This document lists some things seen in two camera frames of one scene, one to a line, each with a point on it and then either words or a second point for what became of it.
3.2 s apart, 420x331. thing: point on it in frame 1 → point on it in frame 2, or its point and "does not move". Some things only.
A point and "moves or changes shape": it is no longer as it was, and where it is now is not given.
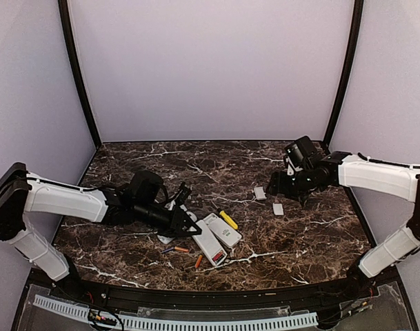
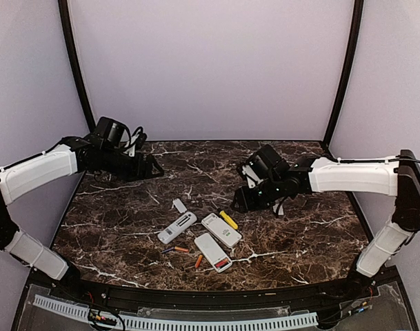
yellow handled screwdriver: (225, 216) does not move
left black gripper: (178, 217) → (138, 174)
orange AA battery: (181, 249) does not move
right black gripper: (278, 185) → (246, 201)
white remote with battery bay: (226, 232) does not move
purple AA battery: (167, 250) does not move
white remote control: (210, 243) moves or changes shape
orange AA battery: (198, 261) does not move
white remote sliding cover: (278, 209) does not move
